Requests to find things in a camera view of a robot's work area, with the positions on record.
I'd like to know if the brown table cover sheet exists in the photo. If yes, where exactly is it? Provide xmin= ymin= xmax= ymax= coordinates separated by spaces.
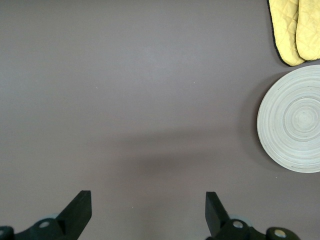
xmin=0 ymin=0 xmax=320 ymax=240

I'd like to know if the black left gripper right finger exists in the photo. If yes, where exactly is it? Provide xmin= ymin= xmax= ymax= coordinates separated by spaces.
xmin=205 ymin=191 xmax=301 ymax=240

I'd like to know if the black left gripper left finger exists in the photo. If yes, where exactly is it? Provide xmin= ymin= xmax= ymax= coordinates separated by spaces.
xmin=0 ymin=190 xmax=92 ymax=240

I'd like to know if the round wooden plate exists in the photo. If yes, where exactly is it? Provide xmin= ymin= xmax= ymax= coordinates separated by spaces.
xmin=256 ymin=64 xmax=320 ymax=174

